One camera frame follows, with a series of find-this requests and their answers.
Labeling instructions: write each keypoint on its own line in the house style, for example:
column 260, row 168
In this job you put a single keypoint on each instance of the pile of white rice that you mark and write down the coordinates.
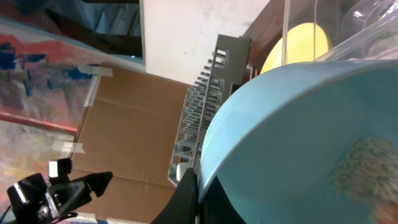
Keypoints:
column 368, row 172

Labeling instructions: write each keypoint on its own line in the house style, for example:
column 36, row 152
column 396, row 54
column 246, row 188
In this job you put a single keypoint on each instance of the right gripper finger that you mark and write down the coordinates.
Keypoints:
column 182, row 206

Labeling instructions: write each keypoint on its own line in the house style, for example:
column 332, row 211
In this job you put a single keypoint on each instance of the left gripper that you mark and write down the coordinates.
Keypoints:
column 62, row 199

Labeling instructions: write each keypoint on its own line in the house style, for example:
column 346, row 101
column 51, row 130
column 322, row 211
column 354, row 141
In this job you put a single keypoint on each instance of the light blue bowl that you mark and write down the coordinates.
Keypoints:
column 275, row 142

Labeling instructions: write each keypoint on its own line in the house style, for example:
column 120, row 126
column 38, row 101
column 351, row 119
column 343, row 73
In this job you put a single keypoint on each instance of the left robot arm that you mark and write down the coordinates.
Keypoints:
column 35, row 201

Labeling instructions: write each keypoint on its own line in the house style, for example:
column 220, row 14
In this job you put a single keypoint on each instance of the grey plastic dish rack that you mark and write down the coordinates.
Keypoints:
column 221, row 76

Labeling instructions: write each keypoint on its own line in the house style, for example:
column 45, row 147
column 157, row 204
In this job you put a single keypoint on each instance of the brown cardboard box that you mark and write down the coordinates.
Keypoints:
column 130, row 131

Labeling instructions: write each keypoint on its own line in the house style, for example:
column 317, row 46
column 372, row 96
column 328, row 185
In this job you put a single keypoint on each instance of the white board panel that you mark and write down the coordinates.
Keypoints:
column 180, row 35

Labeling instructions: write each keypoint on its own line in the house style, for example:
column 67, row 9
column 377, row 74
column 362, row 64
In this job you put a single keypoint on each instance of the clear plastic bin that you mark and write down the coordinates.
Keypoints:
column 357, row 29

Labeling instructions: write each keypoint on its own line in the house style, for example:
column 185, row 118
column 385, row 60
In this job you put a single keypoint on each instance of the yellow round plate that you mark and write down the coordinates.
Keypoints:
column 305, row 43

